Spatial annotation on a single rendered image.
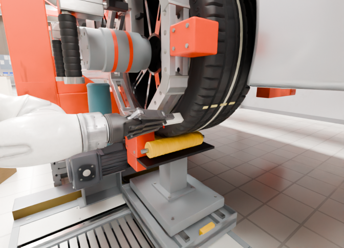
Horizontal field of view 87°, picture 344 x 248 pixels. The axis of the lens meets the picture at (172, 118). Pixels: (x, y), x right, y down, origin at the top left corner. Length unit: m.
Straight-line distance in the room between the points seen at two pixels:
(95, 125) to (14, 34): 0.75
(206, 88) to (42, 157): 0.40
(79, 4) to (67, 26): 0.05
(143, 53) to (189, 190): 0.64
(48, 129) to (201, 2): 0.45
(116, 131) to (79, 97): 0.68
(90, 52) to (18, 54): 0.53
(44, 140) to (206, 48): 0.37
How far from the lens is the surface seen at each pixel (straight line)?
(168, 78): 0.48
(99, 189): 1.26
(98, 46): 0.63
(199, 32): 0.43
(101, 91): 0.77
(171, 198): 0.89
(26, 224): 1.22
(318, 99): 4.14
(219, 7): 0.54
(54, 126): 0.42
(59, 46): 0.83
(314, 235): 1.28
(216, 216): 0.93
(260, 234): 1.16
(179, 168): 0.88
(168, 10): 0.50
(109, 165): 1.04
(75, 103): 1.11
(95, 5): 0.51
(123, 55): 0.64
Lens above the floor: 0.77
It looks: 13 degrees down
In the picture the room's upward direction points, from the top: straight up
